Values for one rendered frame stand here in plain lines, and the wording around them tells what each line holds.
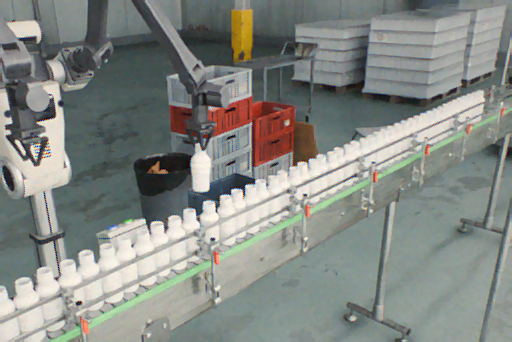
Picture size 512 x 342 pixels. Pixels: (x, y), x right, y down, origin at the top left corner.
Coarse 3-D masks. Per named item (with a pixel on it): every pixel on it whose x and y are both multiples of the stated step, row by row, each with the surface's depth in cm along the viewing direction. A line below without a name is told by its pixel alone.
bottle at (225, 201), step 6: (222, 198) 167; (228, 198) 167; (222, 204) 166; (228, 204) 166; (222, 210) 167; (228, 210) 167; (234, 210) 168; (222, 216) 167; (228, 222) 168; (234, 222) 169; (222, 228) 169; (228, 228) 169; (234, 228) 170; (222, 234) 170; (228, 234) 169; (228, 240) 170; (234, 240) 172
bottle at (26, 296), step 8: (24, 280) 126; (16, 288) 124; (24, 288) 123; (32, 288) 125; (16, 296) 125; (24, 296) 124; (32, 296) 125; (16, 304) 124; (24, 304) 123; (32, 304) 124; (32, 312) 125; (40, 312) 127; (24, 320) 125; (32, 320) 126; (40, 320) 127; (24, 328) 126; (32, 328) 126; (32, 336) 127; (40, 336) 128
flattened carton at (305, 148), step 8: (296, 128) 498; (304, 128) 491; (312, 128) 484; (296, 136) 503; (304, 136) 496; (312, 136) 489; (296, 144) 509; (304, 144) 501; (312, 144) 494; (296, 152) 514; (304, 152) 506; (312, 152) 499; (296, 160) 519; (304, 160) 511
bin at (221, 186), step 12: (216, 180) 241; (228, 180) 247; (240, 180) 247; (252, 180) 241; (192, 192) 227; (204, 192) 237; (216, 192) 243; (228, 192) 249; (192, 204) 230; (216, 204) 218; (276, 276) 212
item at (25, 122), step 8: (16, 112) 126; (24, 112) 126; (32, 112) 128; (16, 120) 127; (24, 120) 127; (32, 120) 128; (8, 128) 130; (16, 128) 128; (24, 128) 127; (32, 128) 128; (40, 128) 128; (24, 136) 125
